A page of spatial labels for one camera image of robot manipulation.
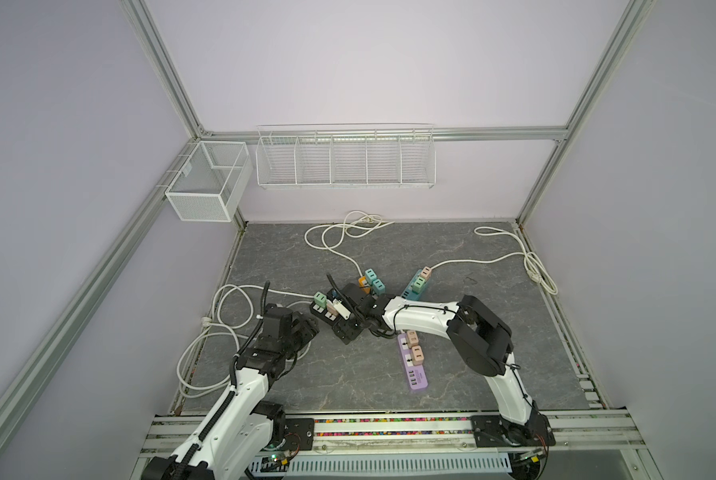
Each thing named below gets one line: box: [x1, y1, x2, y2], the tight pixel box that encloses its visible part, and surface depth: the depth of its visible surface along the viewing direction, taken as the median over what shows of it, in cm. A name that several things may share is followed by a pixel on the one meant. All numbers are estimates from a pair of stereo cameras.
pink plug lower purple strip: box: [411, 345, 425, 366], surface depth 82 cm
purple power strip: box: [397, 333, 428, 390], surface depth 82 cm
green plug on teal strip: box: [412, 276, 426, 295], surface depth 96 cm
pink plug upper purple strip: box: [407, 330, 419, 347], surface depth 84 cm
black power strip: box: [309, 302, 347, 327], surface depth 94 cm
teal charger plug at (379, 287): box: [372, 278, 386, 296], surface depth 96 cm
